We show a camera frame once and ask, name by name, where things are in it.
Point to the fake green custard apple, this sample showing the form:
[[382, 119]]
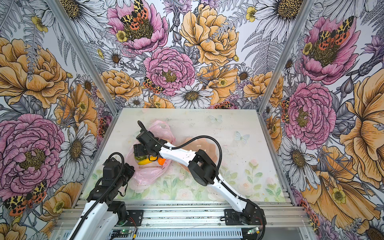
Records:
[[140, 158]]

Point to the fake orange fruit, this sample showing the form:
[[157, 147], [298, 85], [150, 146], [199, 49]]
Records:
[[161, 161]]

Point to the right aluminium frame post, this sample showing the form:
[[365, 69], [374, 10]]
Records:
[[291, 40]]

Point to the pink petal-shaped bowl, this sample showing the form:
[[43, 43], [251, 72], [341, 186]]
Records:
[[206, 145]]

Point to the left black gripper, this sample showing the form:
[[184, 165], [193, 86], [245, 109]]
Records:
[[127, 169]]

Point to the left aluminium frame post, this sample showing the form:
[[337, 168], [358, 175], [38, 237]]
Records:
[[68, 28]]

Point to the fake yellow banana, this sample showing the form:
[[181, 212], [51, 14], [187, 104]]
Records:
[[148, 160]]

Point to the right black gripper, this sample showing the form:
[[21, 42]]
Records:
[[137, 150]]

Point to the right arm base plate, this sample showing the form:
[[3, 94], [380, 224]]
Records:
[[233, 218]]

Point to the white slotted cable duct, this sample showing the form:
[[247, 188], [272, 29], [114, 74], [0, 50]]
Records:
[[183, 234]]

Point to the green circuit board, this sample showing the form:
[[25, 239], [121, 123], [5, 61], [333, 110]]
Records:
[[252, 231], [121, 234]]

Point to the aluminium frame post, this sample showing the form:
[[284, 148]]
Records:
[[68, 28], [291, 40]]

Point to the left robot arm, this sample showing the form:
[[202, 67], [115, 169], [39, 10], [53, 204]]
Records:
[[102, 212]]

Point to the green circuit board right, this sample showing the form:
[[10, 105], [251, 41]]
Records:
[[252, 231]]

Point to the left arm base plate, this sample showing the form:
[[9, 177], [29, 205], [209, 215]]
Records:
[[132, 218]]

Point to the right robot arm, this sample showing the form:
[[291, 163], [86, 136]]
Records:
[[204, 171]]

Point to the aluminium front rail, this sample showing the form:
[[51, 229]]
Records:
[[159, 215]]

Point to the green circuit board left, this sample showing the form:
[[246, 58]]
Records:
[[121, 234]]

